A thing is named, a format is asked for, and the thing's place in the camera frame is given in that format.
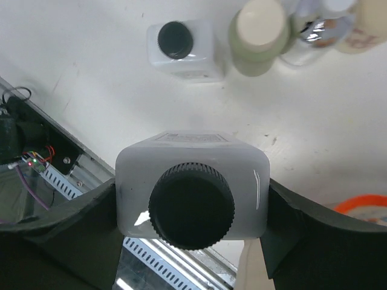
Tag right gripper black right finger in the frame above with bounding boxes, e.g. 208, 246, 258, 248
259, 177, 387, 290

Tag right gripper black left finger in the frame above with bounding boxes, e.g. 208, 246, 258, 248
1, 179, 123, 289

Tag beige canvas bag orange handles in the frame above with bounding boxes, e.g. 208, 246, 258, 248
235, 194, 387, 290

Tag green bottle cream cap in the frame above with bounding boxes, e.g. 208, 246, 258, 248
228, 0, 290, 77

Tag clear bottle silver cap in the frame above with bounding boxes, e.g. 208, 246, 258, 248
281, 0, 357, 66

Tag beige spray bottle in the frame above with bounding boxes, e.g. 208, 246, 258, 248
336, 0, 386, 54

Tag white square bottle black cap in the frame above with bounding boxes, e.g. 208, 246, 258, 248
146, 20, 225, 83

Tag small electronics board with leds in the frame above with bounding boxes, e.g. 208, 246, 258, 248
21, 151, 49, 173

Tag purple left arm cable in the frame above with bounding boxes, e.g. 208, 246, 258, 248
0, 164, 51, 225

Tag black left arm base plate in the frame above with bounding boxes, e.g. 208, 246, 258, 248
1, 97, 83, 175

